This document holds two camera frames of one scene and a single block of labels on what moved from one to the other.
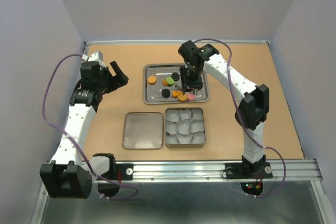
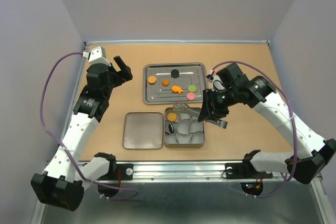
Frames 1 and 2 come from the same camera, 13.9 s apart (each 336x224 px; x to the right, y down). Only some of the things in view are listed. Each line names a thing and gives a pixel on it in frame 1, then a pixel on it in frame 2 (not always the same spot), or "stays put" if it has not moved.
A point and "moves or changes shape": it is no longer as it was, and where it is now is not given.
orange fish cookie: x=175 y=94 moves or changes shape
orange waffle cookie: x=181 y=97 to x=171 y=116
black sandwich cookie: x=166 y=93 to x=171 y=128
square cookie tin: x=185 y=128 stays put
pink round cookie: x=191 y=96 stays put
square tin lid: x=143 y=130 stays put
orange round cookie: x=151 y=80 stays put
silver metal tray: x=160 y=80 stays put
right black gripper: x=197 y=84 to x=211 y=111
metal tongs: x=193 y=91 to x=182 y=107
